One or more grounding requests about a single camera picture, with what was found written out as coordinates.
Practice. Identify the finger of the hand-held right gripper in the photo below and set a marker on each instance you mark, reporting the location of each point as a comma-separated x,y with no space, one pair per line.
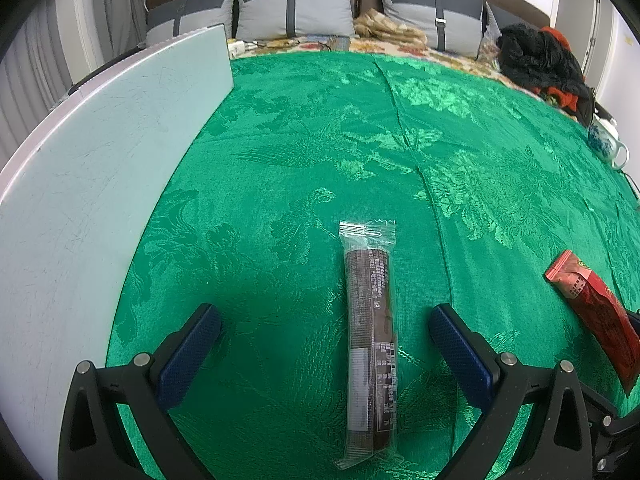
610,410
634,327

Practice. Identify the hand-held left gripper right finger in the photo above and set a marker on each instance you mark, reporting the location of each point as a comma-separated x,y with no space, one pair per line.
460,355

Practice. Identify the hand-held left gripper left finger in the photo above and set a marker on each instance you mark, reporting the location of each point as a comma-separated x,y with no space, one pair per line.
192,350

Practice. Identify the red snack packet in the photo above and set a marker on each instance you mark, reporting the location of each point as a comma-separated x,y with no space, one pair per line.
595,305

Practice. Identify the brown bar clear packet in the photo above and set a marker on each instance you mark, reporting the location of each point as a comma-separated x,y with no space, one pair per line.
370,335

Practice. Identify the blue and white teapot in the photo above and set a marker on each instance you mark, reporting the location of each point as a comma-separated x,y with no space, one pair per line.
605,142

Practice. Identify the white flat board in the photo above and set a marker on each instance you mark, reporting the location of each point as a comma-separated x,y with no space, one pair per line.
75,185

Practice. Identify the green brocade blanket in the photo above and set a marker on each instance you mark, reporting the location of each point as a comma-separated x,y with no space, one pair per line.
310,160

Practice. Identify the black clothes pile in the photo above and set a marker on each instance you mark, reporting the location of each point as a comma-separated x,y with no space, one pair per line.
535,60

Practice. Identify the red garment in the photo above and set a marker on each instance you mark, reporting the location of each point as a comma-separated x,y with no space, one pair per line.
555,39

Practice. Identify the white power strip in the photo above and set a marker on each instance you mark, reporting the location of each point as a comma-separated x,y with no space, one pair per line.
237,49

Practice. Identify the white door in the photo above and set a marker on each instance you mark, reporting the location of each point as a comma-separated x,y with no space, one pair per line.
585,20

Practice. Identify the folded beige cloth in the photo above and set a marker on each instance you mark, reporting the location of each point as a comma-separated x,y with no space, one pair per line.
390,30

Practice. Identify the grey curtain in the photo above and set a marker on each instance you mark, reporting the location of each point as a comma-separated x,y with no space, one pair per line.
45,35

